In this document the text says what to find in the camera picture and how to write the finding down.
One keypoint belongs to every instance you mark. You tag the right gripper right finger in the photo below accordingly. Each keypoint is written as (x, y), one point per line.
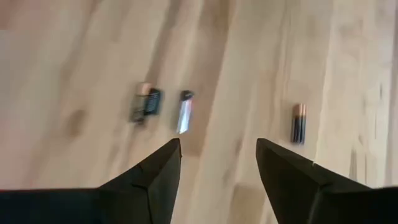
(304, 193)

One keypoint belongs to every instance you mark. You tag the silver battery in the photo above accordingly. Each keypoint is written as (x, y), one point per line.
(185, 115)

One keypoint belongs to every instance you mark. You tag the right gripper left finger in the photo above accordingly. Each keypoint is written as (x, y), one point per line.
(140, 193)

